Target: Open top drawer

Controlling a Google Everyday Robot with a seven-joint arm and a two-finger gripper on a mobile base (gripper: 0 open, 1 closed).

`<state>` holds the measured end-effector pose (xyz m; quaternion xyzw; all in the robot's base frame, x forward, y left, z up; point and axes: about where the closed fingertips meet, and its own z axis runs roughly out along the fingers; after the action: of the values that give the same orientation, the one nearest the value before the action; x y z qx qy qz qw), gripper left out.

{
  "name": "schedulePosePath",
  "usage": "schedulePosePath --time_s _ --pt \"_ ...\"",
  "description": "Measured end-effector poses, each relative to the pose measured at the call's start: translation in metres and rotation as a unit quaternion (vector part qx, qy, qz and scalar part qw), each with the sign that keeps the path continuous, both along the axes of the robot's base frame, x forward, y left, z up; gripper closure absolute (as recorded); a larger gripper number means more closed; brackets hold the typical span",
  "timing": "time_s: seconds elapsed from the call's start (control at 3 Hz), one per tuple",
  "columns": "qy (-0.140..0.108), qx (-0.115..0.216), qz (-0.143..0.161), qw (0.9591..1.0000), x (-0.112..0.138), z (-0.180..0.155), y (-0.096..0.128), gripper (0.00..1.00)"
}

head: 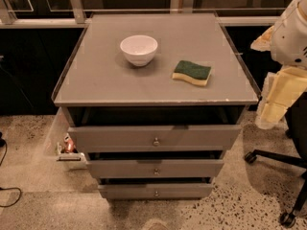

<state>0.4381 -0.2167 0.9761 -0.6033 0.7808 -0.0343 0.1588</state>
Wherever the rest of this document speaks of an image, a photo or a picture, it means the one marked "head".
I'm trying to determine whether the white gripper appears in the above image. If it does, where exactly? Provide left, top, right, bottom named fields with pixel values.
left=250, top=0, right=307, bottom=129

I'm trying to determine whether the grey top drawer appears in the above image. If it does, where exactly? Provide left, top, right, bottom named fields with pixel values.
left=68, top=125, right=240, bottom=152

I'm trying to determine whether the grey drawer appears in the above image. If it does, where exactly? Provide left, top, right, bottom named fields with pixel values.
left=86, top=151, right=224, bottom=178
left=98, top=177, right=213, bottom=200
left=68, top=125, right=240, bottom=152

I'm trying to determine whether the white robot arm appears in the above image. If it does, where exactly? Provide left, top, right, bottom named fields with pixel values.
left=250, top=0, right=307, bottom=129

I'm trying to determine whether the grey drawer cabinet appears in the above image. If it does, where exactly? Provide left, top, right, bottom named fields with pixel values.
left=51, top=12, right=262, bottom=201

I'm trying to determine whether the grey bottom drawer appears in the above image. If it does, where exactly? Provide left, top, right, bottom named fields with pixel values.
left=98, top=177, right=213, bottom=200

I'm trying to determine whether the grey middle drawer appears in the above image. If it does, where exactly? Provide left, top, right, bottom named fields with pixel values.
left=86, top=151, right=224, bottom=178

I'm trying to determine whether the black office chair base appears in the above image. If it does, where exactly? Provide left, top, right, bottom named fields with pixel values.
left=244, top=91, right=307, bottom=229

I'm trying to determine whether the green and yellow sponge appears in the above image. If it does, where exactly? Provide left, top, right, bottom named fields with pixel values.
left=172, top=60, right=211, bottom=86

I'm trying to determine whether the white ceramic bowl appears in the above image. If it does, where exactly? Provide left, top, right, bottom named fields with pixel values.
left=120, top=35, right=158, bottom=66

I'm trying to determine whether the metal window railing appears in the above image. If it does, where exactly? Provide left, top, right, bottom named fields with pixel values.
left=0, top=0, right=292, bottom=28

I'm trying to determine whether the orange snack packet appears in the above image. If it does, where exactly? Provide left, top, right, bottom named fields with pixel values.
left=64, top=135, right=75, bottom=153

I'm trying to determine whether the clear plastic side bin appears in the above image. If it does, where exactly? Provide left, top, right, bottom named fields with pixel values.
left=44, top=109, right=86, bottom=170

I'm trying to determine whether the black floor cable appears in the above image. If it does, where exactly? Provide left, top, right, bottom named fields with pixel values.
left=0, top=131, right=23, bottom=208

